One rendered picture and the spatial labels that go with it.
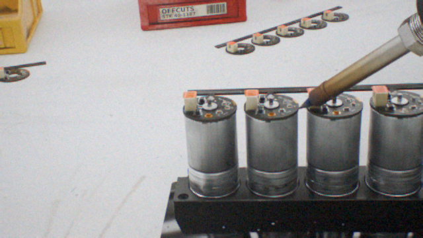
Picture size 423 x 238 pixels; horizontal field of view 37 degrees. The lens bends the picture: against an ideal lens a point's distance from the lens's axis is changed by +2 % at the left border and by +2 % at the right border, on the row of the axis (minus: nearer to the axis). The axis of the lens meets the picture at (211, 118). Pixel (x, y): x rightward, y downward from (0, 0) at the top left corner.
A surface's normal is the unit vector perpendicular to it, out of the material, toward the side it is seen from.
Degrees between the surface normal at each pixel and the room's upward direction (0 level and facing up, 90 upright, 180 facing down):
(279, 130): 90
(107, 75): 0
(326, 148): 90
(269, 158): 90
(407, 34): 75
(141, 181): 0
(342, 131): 90
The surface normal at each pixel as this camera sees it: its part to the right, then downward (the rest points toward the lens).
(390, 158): -0.36, 0.44
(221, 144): 0.33, 0.41
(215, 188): -0.01, 0.45
